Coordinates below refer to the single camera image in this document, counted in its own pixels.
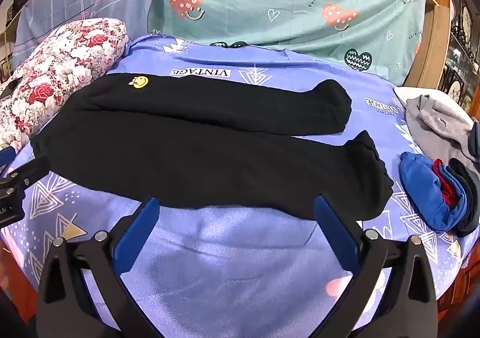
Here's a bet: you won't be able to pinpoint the black folded garment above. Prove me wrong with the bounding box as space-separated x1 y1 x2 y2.
448 158 480 238

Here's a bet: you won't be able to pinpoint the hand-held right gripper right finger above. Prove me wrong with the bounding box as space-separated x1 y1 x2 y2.
313 196 439 338

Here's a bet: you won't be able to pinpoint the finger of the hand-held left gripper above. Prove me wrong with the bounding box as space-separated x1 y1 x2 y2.
0 156 50 193
0 147 18 174

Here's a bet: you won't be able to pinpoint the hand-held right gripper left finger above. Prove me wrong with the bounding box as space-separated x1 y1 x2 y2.
35 197 162 338

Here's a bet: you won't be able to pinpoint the grey garment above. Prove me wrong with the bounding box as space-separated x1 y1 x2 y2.
406 95 480 173

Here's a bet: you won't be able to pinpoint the blue folded garment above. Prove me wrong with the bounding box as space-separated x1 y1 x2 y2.
398 151 469 232

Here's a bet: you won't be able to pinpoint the glass display cabinet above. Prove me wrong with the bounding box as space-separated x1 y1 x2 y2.
439 0 480 113

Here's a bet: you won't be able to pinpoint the white cloth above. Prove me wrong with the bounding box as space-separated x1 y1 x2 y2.
393 86 475 128

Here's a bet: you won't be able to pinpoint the blue printed bedsheet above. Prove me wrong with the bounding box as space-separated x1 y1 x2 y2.
0 35 475 338

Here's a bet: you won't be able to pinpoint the light wooden bed frame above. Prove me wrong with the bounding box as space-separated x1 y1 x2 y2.
403 0 452 89

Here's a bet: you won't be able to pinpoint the floral quilt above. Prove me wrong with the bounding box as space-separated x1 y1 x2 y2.
0 17 130 153

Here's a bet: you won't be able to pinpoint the red folded garment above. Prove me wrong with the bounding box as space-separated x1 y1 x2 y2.
431 159 460 207

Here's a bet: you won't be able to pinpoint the teal heart-print sheet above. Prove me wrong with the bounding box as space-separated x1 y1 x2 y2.
147 0 428 85

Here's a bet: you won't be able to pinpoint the black pants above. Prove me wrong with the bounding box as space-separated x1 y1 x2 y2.
31 73 394 222

